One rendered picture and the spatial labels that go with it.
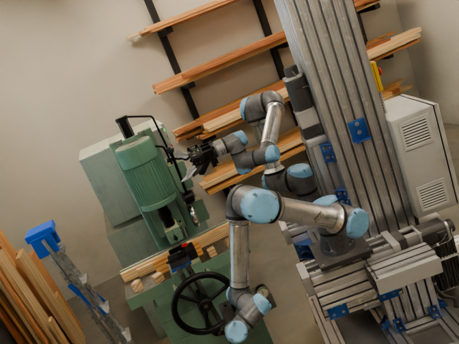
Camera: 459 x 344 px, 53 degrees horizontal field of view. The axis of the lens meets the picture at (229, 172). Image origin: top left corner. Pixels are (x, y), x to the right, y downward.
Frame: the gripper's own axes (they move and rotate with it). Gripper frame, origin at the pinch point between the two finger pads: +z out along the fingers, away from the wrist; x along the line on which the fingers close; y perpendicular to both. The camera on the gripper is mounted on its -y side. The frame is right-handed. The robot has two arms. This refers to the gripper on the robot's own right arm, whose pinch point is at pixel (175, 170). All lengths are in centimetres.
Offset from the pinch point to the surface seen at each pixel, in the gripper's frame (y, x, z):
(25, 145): -133, -199, 103
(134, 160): 9.7, -7.0, 14.1
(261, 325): -63, 60, -7
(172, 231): -22.8, 14.2, 12.4
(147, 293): -30, 34, 34
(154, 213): -25.6, -0.8, 17.3
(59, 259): -69, -29, 80
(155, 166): 3.3, -4.1, 7.3
